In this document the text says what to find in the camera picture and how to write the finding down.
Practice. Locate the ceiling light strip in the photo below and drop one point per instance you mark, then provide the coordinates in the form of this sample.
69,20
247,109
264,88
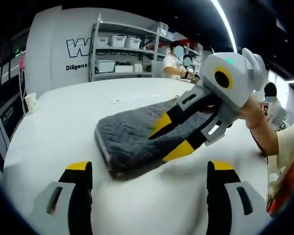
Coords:
229,31

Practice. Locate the white paper cup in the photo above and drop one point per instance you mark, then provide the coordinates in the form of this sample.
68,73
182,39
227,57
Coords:
31,102

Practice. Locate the shelf with white bins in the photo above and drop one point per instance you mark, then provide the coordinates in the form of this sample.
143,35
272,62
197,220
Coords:
118,41

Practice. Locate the grey metal shelf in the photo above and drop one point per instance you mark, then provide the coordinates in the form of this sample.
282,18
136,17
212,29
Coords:
93,49

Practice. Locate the person's right hand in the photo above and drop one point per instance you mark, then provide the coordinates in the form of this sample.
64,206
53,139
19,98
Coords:
252,111

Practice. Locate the black desk monitor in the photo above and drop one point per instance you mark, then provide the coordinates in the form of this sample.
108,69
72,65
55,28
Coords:
8,90

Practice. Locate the pink hanging tag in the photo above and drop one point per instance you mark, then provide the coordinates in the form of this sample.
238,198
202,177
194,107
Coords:
21,62

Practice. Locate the grey fluffy towel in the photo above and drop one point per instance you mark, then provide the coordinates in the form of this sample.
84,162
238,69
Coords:
127,137

